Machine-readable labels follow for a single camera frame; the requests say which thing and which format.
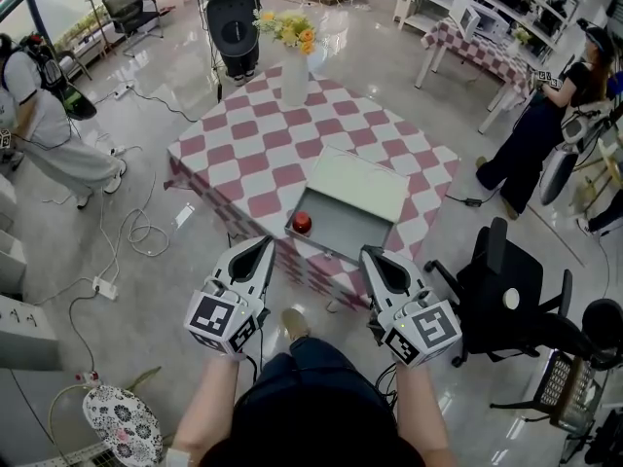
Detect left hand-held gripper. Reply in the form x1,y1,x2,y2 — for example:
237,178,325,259
183,234,277,362

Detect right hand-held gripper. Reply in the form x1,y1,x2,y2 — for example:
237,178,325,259
358,245,463,371

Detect grey metal box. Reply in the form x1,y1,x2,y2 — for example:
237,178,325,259
283,144,410,268

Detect person's right forearm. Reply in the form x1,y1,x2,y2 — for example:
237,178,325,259
392,360,452,467

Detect person's left forearm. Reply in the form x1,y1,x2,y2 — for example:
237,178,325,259
169,354,245,467

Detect person's beige shoe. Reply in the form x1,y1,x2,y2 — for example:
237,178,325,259
280,306,312,341

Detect black office chair with armrests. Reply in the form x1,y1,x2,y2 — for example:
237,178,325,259
423,216,588,370

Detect person's dark trousers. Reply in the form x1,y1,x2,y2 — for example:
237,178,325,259
232,336,406,467

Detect white vase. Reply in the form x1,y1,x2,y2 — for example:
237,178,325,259
280,50,312,108

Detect floral cushion stool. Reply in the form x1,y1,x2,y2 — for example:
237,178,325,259
81,383,165,467

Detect perforated metal chair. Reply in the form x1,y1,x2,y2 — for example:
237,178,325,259
489,347,605,438

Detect black round stool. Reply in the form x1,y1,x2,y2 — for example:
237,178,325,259
580,298,623,371

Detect long table with checkered cloth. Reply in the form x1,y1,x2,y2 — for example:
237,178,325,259
414,16,535,134

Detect yellow flower bouquet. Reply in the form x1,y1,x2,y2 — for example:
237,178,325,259
251,8,319,57

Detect grey cabinet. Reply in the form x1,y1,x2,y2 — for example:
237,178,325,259
0,293,60,373

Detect small vase with flowers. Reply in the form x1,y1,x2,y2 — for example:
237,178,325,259
509,25,532,56

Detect white microwave oven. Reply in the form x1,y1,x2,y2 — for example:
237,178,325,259
448,0,511,39

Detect black mesh office chair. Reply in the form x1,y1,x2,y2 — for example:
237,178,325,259
101,0,165,58

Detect white coiled cable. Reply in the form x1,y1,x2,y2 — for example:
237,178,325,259
127,207,171,258

